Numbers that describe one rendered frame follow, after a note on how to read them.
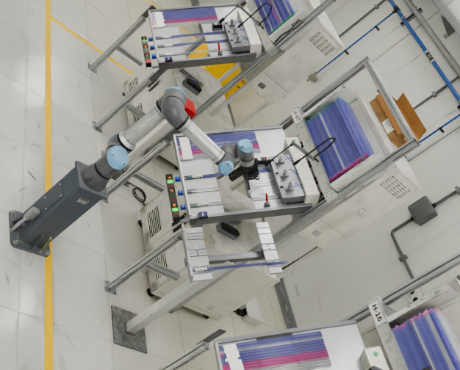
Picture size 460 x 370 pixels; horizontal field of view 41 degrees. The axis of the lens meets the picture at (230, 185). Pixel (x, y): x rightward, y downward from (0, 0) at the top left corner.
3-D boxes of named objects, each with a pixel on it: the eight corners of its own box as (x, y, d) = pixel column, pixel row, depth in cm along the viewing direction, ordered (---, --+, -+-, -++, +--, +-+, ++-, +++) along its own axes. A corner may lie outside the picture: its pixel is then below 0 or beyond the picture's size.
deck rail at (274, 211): (189, 225, 346) (189, 219, 342) (189, 223, 348) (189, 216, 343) (310, 212, 359) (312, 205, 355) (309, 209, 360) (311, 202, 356)
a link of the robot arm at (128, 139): (98, 155, 321) (173, 92, 300) (104, 141, 334) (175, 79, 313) (115, 169, 326) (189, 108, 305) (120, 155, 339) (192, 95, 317)
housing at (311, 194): (303, 211, 360) (306, 195, 350) (281, 153, 393) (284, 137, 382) (316, 210, 362) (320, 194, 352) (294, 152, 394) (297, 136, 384)
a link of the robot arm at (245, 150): (236, 138, 324) (252, 136, 323) (238, 152, 332) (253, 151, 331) (236, 148, 319) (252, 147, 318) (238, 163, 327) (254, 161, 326)
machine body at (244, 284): (143, 297, 390) (214, 247, 366) (134, 213, 436) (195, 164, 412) (212, 324, 432) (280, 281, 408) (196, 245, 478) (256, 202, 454)
